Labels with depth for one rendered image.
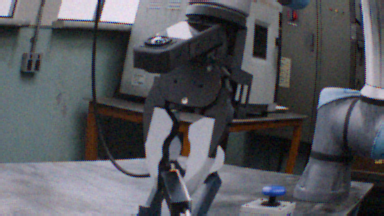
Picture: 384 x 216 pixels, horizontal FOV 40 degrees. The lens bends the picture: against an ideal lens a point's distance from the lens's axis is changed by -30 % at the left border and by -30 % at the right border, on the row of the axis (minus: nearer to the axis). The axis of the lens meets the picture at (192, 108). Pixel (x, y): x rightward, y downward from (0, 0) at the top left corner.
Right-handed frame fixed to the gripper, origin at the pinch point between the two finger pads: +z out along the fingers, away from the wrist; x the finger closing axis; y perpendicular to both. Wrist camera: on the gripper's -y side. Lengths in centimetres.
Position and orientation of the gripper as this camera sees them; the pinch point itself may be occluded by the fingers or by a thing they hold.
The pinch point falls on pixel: (170, 183)
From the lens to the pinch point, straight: 75.7
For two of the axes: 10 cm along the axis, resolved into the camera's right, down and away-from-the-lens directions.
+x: -8.6, -1.7, 4.8
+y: 4.6, 1.3, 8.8
